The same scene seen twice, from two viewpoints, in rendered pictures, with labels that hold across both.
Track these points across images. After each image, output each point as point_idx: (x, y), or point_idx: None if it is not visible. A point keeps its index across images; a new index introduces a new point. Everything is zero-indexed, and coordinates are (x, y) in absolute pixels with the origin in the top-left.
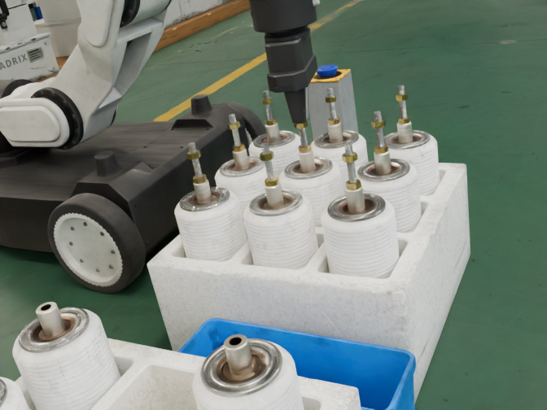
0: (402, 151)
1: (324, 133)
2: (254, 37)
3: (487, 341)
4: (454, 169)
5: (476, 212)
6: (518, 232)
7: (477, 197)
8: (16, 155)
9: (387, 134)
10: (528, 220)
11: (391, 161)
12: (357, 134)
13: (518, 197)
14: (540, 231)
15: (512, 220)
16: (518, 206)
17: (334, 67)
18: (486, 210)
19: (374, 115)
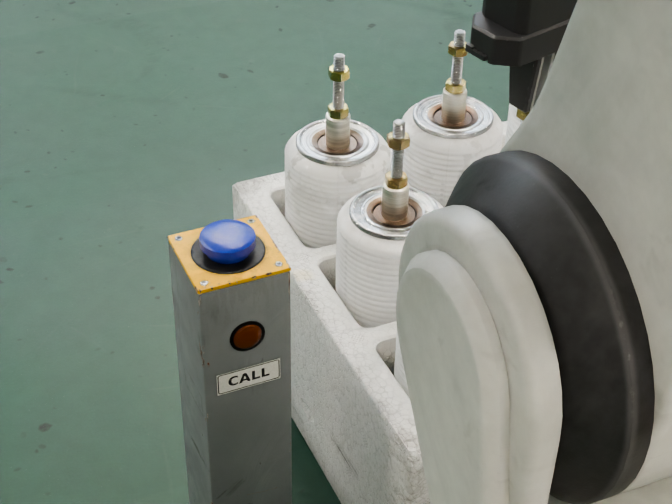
0: (376, 132)
1: (389, 234)
2: None
3: None
4: (264, 183)
5: (92, 375)
6: (132, 306)
7: (25, 401)
8: None
9: (337, 161)
10: (87, 310)
11: (425, 117)
12: (361, 192)
13: (0, 353)
14: (116, 289)
15: (95, 327)
16: (37, 339)
17: (226, 219)
18: (75, 368)
19: (464, 36)
